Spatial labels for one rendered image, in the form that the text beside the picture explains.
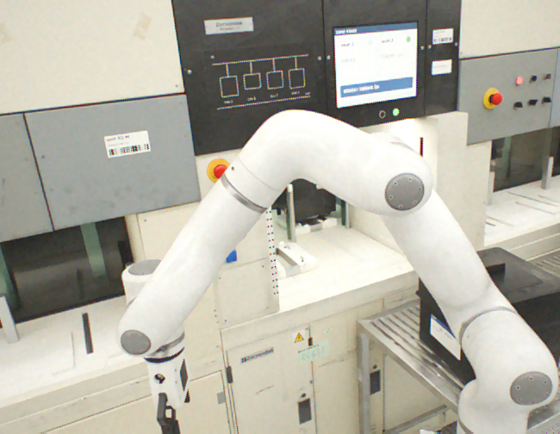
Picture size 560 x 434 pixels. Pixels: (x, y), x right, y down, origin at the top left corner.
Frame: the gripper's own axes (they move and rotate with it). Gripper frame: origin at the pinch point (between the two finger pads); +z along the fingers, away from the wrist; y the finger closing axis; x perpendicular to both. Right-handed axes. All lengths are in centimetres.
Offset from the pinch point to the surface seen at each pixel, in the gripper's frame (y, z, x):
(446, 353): 41, 21, -65
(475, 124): 88, -34, -88
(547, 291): 35, 0, -88
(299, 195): 118, -4, -28
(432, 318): 48, 14, -63
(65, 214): 34, -31, 29
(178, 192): 45, -31, 4
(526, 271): 46, 0, -88
